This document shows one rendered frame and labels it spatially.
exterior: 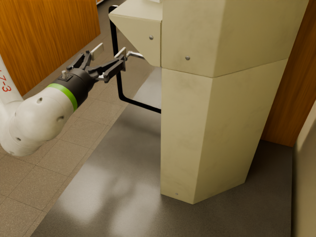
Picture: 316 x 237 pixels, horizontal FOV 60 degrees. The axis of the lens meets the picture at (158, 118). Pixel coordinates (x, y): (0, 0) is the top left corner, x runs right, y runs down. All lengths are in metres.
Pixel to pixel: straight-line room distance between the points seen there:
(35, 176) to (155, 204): 1.54
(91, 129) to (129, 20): 2.03
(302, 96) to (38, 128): 0.80
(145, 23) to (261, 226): 0.66
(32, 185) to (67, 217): 1.38
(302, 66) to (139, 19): 0.57
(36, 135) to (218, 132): 0.42
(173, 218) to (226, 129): 0.34
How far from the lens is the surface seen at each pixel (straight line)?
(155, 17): 0.56
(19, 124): 0.68
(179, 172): 0.80
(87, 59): 0.88
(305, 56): 0.95
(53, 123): 0.66
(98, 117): 2.65
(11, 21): 2.96
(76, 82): 0.74
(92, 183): 0.97
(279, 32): 0.62
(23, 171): 2.39
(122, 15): 0.58
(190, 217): 0.89
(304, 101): 1.03
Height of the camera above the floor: 1.71
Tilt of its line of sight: 42 degrees down
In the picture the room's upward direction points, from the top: straight up
